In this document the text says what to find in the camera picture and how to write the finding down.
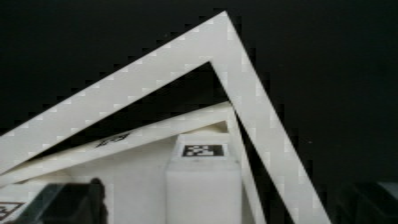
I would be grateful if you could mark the white U-shaped obstacle fence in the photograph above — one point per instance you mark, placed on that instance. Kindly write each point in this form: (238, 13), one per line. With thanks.
(206, 46)

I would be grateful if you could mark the white square table top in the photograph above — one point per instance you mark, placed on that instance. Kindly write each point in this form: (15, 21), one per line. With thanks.
(125, 160)

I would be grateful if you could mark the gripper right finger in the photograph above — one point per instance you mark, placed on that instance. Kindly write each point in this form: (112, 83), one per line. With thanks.
(368, 203)

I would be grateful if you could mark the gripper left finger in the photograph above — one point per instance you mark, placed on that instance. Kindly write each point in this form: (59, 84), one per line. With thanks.
(68, 204)

